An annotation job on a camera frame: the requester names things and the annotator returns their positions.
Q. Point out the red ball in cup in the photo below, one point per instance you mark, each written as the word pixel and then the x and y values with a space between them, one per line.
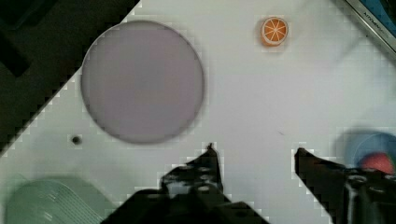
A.
pixel 380 161

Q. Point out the round purple plate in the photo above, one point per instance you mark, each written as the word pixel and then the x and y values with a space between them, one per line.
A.
pixel 142 82

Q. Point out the green perforated colander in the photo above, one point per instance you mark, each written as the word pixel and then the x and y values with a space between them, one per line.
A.
pixel 56 200

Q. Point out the orange slice toy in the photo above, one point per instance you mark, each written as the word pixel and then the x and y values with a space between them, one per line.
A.
pixel 274 31

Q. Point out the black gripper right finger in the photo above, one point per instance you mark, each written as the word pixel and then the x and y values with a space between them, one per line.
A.
pixel 349 195

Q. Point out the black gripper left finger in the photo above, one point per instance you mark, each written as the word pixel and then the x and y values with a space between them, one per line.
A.
pixel 199 176

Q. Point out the blue cup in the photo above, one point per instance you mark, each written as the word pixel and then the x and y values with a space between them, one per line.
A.
pixel 359 145

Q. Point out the black toaster oven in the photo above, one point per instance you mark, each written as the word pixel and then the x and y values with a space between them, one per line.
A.
pixel 379 18

